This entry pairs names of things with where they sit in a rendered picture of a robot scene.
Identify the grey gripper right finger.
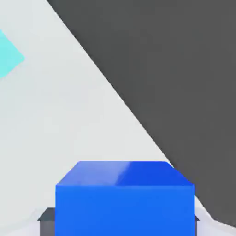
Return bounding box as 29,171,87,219
194,195,236,236

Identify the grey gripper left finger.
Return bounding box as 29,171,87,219
11,207,56,236

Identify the small blue cube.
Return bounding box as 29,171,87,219
55,161,195,236

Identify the small cyan cube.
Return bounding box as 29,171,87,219
0,29,26,79

